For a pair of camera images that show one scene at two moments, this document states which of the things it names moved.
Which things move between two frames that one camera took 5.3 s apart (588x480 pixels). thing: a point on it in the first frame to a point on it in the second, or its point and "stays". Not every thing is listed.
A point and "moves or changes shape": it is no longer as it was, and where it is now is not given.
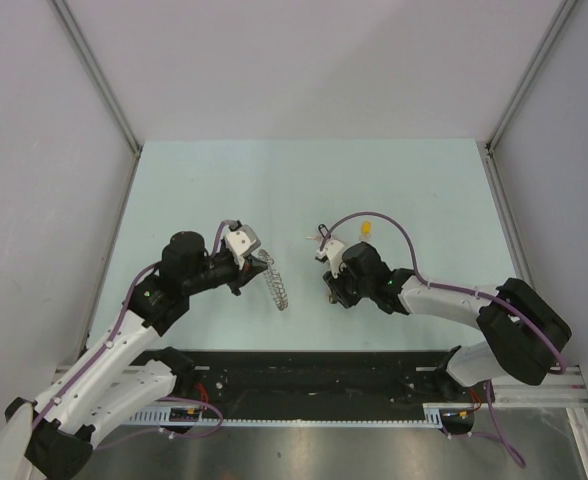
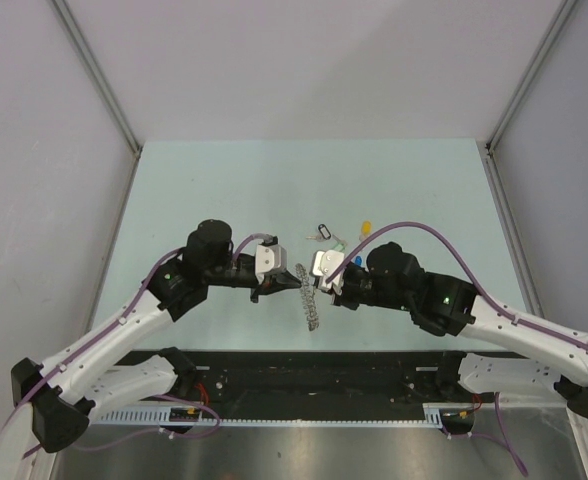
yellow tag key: (367, 230) stays
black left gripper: (241, 277) to (274, 283)
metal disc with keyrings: (274, 282) moves or changes shape
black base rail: (316, 382) stays
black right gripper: (335, 286) stays
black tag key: (323, 230) stays
